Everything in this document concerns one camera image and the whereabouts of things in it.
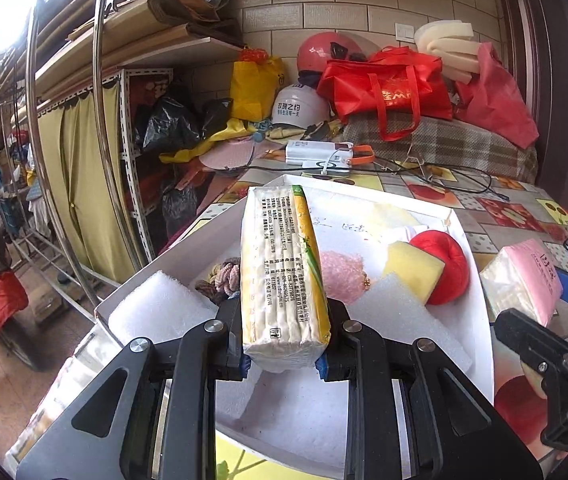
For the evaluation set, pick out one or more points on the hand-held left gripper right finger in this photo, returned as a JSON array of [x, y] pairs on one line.
[[336, 355]]

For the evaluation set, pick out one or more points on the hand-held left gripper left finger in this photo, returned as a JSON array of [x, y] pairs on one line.
[[229, 345]]

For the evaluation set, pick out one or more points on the pink tissue pack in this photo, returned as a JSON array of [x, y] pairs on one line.
[[523, 280]]

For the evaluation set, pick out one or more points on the white shallow cardboard box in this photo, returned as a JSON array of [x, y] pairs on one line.
[[284, 410]]

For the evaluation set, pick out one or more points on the white foam block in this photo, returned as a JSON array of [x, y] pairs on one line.
[[403, 320], [159, 305]]

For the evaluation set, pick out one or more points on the yellow green tissue pack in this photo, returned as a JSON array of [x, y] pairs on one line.
[[284, 285]]

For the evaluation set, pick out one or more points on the pink plush toy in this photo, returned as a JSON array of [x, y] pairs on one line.
[[343, 270]]

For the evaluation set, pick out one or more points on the bright yellow sponge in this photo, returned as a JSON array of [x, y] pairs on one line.
[[411, 265]]

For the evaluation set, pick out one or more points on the plaid blanket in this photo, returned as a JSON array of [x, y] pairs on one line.
[[453, 145]]

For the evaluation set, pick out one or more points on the pink round mat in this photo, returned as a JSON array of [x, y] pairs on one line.
[[229, 155]]

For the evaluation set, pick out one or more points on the brown wooden door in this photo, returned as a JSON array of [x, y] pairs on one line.
[[563, 85]]

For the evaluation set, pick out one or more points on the white power bank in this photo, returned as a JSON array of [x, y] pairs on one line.
[[314, 152]]

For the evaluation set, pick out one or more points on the red plastic bag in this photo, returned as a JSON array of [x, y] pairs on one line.
[[493, 95]]

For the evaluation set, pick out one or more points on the yellow cloth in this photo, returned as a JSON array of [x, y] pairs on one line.
[[224, 135]]

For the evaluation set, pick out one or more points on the yellow curtain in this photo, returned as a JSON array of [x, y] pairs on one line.
[[89, 185]]

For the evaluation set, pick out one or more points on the large black plastic bag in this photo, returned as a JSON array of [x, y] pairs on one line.
[[169, 125]]

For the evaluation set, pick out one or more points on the small black plastic bag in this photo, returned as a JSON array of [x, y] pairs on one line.
[[216, 115]]

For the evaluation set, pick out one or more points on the white helmet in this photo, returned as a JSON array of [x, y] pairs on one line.
[[299, 107]]

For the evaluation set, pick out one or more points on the yellow shopping bag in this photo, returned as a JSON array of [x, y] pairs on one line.
[[251, 90]]

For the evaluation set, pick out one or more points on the red tote bag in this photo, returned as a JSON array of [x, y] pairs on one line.
[[388, 95]]

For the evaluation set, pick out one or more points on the chrome clothes rack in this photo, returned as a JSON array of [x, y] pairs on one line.
[[98, 110]]

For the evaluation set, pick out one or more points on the cream foam pile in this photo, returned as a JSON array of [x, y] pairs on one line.
[[443, 40]]

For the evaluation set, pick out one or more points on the red helmet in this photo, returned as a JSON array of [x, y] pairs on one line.
[[314, 55]]

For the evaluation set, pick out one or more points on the stack of wooden planks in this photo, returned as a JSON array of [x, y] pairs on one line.
[[129, 35]]

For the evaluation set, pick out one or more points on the brown bags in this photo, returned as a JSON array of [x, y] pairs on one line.
[[184, 10]]

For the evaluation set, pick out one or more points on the white wall switch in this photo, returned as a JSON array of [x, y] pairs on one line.
[[403, 31]]

